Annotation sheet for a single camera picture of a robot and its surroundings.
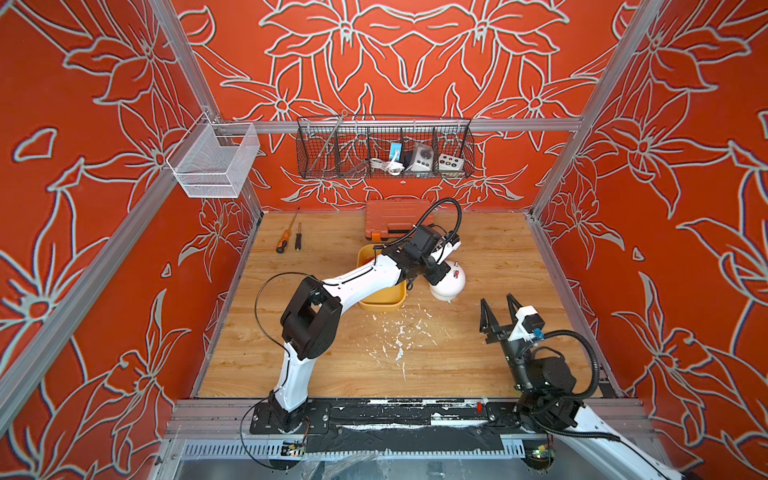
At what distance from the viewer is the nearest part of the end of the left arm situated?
0.74m

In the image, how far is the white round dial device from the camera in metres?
0.92

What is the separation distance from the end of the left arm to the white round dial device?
0.99ft
